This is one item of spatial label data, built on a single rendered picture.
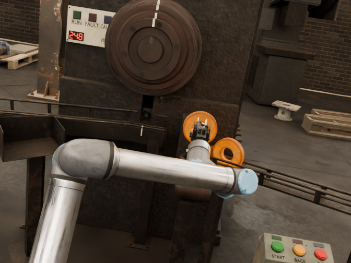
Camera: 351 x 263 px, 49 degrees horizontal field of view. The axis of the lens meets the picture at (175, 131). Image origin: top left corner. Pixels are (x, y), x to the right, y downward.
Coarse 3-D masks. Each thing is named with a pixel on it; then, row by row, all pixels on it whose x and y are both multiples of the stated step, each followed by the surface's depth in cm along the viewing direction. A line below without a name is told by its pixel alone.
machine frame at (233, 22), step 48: (96, 0) 194; (192, 0) 191; (240, 0) 189; (96, 48) 202; (240, 48) 196; (96, 96) 204; (144, 96) 209; (192, 96) 206; (240, 96) 212; (144, 144) 211; (96, 192) 223; (192, 240) 228
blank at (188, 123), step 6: (192, 114) 170; (198, 114) 169; (204, 114) 169; (186, 120) 170; (192, 120) 170; (198, 120) 170; (204, 120) 170; (210, 120) 170; (186, 126) 171; (192, 126) 171; (216, 126) 171; (186, 132) 172; (210, 132) 172; (216, 132) 172; (186, 138) 173; (210, 138) 173
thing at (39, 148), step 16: (0, 128) 167; (16, 128) 183; (32, 128) 187; (48, 128) 191; (0, 144) 169; (16, 144) 182; (32, 144) 183; (48, 144) 185; (32, 160) 179; (32, 176) 182; (32, 192) 184; (32, 208) 187; (32, 224) 191; (32, 240) 194; (16, 256) 195
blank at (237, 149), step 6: (228, 138) 179; (216, 144) 182; (222, 144) 180; (228, 144) 178; (234, 144) 177; (240, 144) 178; (216, 150) 183; (222, 150) 182; (234, 150) 177; (240, 150) 175; (216, 156) 183; (222, 156) 183; (234, 156) 178; (240, 156) 176; (222, 162) 182; (234, 162) 178; (240, 162) 177
